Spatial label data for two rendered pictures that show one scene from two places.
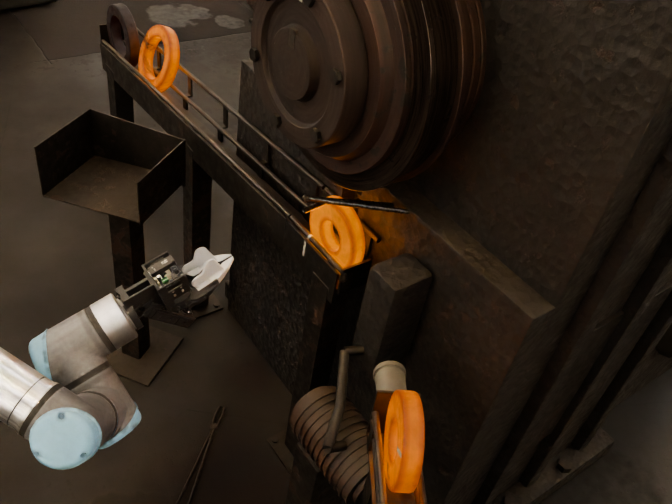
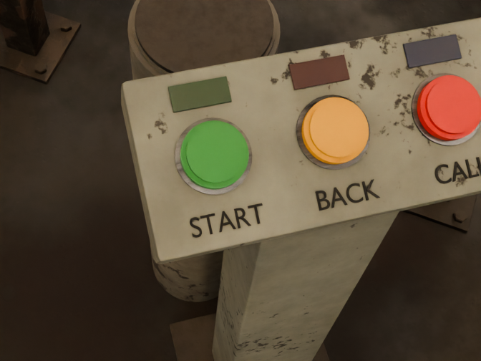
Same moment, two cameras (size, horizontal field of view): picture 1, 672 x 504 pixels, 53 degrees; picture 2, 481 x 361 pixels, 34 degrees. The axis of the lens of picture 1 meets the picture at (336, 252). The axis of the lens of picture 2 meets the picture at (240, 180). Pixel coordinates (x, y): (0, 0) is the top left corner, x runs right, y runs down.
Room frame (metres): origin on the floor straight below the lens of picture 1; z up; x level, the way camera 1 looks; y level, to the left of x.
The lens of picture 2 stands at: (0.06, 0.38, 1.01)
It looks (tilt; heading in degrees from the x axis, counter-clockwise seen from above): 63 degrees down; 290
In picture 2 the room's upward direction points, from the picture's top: 8 degrees clockwise
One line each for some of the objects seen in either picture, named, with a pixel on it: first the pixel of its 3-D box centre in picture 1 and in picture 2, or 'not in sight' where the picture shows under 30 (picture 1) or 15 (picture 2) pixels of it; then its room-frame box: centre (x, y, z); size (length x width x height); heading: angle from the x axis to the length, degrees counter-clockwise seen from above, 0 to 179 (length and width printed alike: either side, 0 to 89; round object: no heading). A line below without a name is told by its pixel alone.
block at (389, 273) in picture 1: (391, 313); not in sight; (0.93, -0.13, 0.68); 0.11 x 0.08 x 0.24; 132
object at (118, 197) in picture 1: (122, 259); not in sight; (1.27, 0.55, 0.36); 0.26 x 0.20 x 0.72; 77
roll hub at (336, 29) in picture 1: (303, 62); not in sight; (1.03, 0.11, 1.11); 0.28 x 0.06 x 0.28; 42
